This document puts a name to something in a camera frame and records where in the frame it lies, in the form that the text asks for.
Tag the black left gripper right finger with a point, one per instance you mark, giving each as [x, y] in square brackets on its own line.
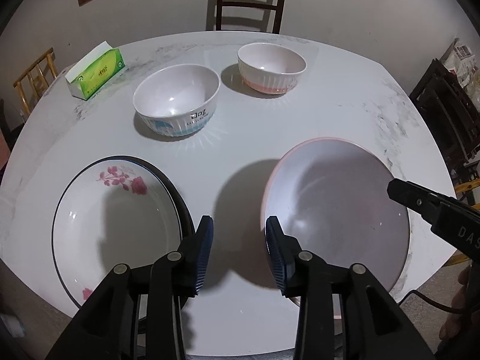
[297, 272]

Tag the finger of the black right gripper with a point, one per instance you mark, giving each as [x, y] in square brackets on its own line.
[417, 198]

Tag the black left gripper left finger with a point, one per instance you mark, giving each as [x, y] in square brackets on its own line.
[187, 267]

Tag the white plate pink flowers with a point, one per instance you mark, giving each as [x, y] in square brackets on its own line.
[119, 209]

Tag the white bowl blue dog print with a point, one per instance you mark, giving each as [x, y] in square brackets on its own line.
[179, 100]

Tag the white ribbed bowl pink base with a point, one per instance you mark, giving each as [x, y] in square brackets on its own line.
[269, 68]

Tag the dark wooden side chair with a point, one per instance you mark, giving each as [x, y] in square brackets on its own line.
[451, 118]

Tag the stack of newspapers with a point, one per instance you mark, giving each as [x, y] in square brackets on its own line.
[460, 61]

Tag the green tissue box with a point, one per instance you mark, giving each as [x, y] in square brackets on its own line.
[94, 70]

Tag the light bamboo chair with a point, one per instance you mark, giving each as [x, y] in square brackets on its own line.
[34, 81]

